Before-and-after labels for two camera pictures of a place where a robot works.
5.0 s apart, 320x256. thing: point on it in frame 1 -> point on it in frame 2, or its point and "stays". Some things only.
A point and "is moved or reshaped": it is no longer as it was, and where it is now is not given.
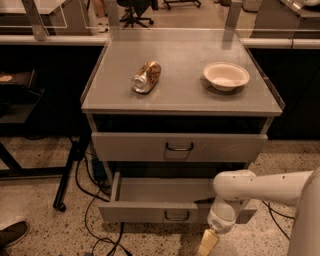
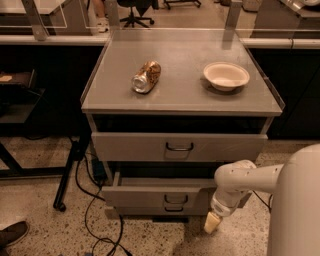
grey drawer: x=164 y=200 is moved or reshaped
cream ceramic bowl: x=226 y=76 stays
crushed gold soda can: x=147 y=77 stays
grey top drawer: x=151 y=147 stays
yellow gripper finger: x=209 y=241 -> x=211 y=222
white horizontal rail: x=56 y=40 stays
